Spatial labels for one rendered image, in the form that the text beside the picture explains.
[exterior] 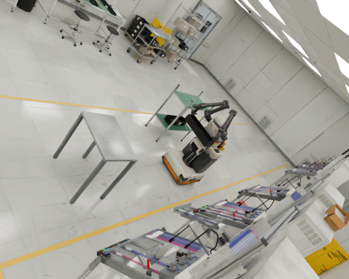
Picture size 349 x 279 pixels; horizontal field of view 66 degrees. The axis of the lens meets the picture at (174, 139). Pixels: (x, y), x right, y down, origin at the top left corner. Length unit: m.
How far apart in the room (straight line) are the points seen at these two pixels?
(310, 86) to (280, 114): 1.51
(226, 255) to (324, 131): 10.34
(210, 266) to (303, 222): 1.50
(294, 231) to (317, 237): 0.19
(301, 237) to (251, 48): 10.69
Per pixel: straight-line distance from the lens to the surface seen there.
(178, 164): 4.61
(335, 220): 3.18
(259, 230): 2.11
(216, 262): 1.60
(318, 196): 4.33
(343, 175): 7.53
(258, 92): 12.33
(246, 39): 13.10
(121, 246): 2.39
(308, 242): 2.97
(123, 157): 2.93
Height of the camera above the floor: 2.52
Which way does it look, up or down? 26 degrees down
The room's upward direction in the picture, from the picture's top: 43 degrees clockwise
